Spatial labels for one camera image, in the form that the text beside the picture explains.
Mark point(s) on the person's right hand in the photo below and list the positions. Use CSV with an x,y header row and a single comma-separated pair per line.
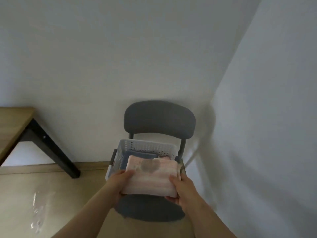
x,y
185,190

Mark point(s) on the person's left hand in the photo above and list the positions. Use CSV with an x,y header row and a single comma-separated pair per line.
x,y
119,182

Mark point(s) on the grey-blue towel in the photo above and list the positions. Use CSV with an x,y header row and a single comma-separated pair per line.
x,y
141,156

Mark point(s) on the pale pink towel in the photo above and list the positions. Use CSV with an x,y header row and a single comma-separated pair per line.
x,y
153,178

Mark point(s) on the white plastic basket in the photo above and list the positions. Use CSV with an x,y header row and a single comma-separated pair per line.
x,y
146,146

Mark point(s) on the person's left forearm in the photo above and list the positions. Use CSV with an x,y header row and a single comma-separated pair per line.
x,y
84,218

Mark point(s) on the person's right forearm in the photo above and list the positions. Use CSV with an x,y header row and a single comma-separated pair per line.
x,y
208,220

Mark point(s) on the grey chair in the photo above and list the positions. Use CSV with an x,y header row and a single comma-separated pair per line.
x,y
159,118

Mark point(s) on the clear plastic wrap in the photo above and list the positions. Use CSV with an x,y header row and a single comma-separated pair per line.
x,y
38,213

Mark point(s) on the wooden table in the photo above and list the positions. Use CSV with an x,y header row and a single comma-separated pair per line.
x,y
12,121

